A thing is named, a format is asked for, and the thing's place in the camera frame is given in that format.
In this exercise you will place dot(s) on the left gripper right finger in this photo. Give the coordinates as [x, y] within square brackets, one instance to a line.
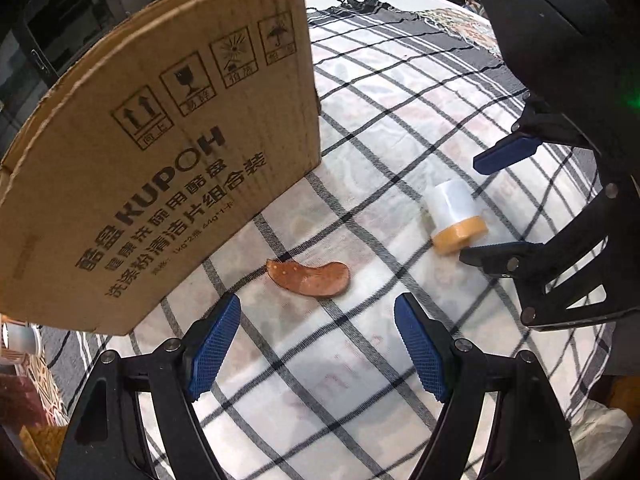
[529, 436]

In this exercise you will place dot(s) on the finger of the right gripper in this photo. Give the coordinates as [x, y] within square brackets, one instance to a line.
[505, 153]
[507, 259]

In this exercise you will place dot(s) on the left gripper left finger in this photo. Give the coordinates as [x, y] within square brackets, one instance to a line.
[105, 438]

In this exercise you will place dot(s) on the white cylinder wooden base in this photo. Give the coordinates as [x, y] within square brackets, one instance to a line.
[455, 215]

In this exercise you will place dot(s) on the brown leather piece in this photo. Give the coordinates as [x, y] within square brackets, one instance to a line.
[325, 281]

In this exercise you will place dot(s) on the small white cup lamp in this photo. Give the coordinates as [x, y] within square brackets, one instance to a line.
[21, 338]

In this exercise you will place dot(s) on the plaid grey white cloth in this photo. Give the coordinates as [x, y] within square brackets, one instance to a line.
[323, 388]

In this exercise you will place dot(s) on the brown cardboard box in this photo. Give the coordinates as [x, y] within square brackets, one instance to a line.
[149, 153]

